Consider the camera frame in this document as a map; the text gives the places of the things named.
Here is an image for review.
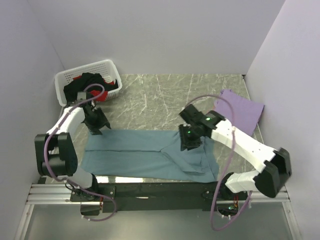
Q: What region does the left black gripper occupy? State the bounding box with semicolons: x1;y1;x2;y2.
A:
83;107;111;136

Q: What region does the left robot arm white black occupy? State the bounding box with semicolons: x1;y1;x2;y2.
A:
34;91;111;201

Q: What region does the folded purple t shirt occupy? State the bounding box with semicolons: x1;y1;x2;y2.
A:
220;89;265;136

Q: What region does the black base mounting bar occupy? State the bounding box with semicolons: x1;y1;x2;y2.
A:
70;182;248;216

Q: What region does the black t shirt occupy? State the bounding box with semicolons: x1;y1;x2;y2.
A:
63;72;119;102

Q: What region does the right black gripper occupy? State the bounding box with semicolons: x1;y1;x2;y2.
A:
178;123;202;152

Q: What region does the aluminium frame rail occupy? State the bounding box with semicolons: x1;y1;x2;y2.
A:
15;179;302;240

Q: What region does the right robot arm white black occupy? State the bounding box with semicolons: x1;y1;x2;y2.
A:
179;104;292;200

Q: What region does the white plastic laundry basket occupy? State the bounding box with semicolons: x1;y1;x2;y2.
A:
54;59;123;107

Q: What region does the blue t shirt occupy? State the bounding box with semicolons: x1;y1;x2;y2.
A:
81;129;220;183

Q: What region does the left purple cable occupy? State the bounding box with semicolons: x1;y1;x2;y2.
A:
43;83;117;223

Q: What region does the red t shirt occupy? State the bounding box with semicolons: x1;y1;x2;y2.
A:
72;76;118;102

